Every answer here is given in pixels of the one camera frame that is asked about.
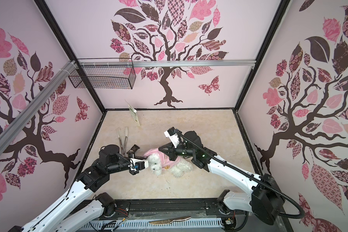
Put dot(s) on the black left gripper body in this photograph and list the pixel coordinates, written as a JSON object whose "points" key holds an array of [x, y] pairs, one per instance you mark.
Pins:
{"points": [[131, 172]]}

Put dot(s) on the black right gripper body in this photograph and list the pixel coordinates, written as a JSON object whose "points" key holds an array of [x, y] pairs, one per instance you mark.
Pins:
{"points": [[175, 152]]}

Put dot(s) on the pink teddy hoodie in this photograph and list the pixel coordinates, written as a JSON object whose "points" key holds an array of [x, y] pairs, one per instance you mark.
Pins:
{"points": [[158, 158]]}

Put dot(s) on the white teddy bear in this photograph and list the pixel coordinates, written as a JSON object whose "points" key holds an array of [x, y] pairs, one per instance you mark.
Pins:
{"points": [[183, 167]]}

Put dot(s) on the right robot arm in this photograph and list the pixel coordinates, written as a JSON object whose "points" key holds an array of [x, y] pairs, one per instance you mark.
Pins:
{"points": [[260, 194]]}

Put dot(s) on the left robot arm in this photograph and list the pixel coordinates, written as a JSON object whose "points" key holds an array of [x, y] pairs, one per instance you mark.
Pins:
{"points": [[59, 216]]}

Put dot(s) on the black snack packet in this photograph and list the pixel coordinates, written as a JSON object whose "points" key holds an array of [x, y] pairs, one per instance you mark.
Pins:
{"points": [[131, 153]]}

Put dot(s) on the metal kitchen tongs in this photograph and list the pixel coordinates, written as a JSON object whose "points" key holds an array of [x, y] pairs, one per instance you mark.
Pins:
{"points": [[123, 139]]}

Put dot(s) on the aluminium crossbar rear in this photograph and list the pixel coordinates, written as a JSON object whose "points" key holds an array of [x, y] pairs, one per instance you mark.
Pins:
{"points": [[172, 63]]}

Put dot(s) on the aluminium crossbar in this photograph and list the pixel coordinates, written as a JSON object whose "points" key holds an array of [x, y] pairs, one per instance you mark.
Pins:
{"points": [[25, 116], [172, 63]]}

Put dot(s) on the aluminium crossbar left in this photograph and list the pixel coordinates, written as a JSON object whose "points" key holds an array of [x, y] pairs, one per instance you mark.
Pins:
{"points": [[25, 116]]}

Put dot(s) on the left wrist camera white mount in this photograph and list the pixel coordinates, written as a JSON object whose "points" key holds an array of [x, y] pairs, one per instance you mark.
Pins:
{"points": [[143, 163]]}

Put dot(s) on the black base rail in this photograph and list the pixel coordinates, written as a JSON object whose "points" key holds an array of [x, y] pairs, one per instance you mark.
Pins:
{"points": [[209, 206]]}

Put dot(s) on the black wire basket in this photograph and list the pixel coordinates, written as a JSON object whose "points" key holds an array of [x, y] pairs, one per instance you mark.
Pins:
{"points": [[104, 74]]}

